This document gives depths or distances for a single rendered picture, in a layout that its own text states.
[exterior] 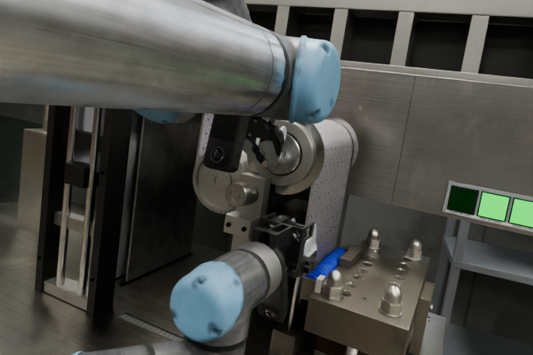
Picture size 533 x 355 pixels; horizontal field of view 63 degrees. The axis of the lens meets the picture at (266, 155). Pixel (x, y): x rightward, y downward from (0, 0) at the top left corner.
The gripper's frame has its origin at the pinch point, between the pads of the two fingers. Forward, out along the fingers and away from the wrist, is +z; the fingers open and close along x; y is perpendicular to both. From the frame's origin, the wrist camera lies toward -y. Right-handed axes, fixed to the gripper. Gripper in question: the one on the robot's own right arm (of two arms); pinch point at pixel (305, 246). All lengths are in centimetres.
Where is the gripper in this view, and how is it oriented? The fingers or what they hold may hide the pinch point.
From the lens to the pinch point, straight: 79.9
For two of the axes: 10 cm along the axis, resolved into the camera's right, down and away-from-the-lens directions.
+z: 4.3, -0.6, 9.0
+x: -8.9, -1.9, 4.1
